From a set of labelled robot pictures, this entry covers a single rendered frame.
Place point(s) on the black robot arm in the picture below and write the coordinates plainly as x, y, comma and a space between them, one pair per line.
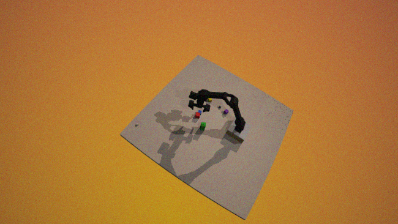
204, 94

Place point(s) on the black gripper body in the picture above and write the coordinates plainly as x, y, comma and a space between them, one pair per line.
198, 105

